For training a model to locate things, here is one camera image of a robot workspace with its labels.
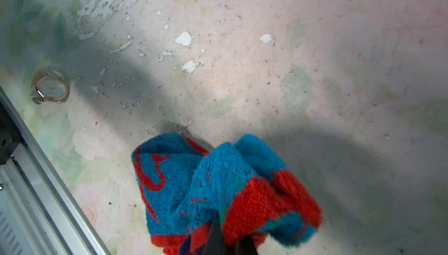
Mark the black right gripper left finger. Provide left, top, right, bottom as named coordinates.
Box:
left=203, top=220, right=226, bottom=255

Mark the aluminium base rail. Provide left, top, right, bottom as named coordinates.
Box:
left=1, top=91, right=109, bottom=255

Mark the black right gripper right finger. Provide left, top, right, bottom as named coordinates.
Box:
left=235, top=235, right=258, bottom=255

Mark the red blue towel cloth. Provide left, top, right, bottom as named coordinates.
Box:
left=131, top=134, right=323, bottom=255

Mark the gold watch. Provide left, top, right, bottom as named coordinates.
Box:
left=30, top=69, right=70, bottom=105

